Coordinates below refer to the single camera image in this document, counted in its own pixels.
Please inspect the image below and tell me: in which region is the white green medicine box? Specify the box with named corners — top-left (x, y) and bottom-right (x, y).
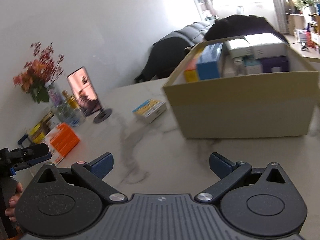
top-left (225, 38), bottom-right (253, 59)

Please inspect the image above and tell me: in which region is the person left hand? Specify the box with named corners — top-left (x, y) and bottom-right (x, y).
top-left (5, 183), bottom-right (23, 222)

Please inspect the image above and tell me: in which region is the clear water bottle vase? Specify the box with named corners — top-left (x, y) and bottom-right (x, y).
top-left (44, 81), bottom-right (82, 127)

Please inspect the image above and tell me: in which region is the orange red flower bouquet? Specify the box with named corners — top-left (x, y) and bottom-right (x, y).
top-left (13, 42), bottom-right (65, 103)

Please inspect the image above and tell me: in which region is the grey sofa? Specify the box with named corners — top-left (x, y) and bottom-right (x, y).
top-left (175, 22), bottom-right (212, 46)

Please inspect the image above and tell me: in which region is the light blue medicine box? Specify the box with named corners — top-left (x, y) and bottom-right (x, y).
top-left (244, 56), bottom-right (263, 75)

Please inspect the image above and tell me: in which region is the large tan cardboard box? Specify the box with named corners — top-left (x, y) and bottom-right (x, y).
top-left (163, 42), bottom-right (319, 139)

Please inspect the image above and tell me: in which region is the orange tissue pack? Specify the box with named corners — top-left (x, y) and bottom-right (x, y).
top-left (44, 123), bottom-right (80, 165)

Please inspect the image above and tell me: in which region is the smartphone on stand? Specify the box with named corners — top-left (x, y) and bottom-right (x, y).
top-left (67, 66), bottom-right (112, 124)

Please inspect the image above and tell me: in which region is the yellow cartoon medicine box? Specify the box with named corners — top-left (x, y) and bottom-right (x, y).
top-left (132, 99), bottom-right (167, 124)

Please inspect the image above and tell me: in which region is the white blue rabbit medicine box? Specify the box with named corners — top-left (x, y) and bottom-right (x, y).
top-left (244, 33), bottom-right (287, 59)

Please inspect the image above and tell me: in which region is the glass jar yellow lid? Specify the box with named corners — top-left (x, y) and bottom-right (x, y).
top-left (28, 122), bottom-right (47, 144)

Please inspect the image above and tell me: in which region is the purple medicine box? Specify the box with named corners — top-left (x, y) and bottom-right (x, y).
top-left (260, 56), bottom-right (290, 73)

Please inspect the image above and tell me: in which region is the yellow orange medicine box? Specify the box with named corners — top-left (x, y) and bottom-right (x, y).
top-left (183, 53), bottom-right (200, 83)

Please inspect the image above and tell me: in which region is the black fluffy coat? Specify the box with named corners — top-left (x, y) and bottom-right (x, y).
top-left (204, 15), bottom-right (289, 44)

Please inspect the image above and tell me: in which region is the black dining chair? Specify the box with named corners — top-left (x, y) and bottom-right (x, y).
top-left (135, 34), bottom-right (194, 83)

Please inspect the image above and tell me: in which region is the green potted plant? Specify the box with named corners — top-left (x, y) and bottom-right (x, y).
top-left (296, 0), bottom-right (319, 14)

